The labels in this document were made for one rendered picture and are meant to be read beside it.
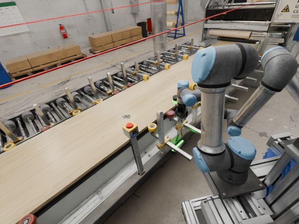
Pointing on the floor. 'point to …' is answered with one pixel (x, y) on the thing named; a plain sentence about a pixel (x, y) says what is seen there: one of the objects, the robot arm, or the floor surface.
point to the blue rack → (177, 22)
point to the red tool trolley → (149, 25)
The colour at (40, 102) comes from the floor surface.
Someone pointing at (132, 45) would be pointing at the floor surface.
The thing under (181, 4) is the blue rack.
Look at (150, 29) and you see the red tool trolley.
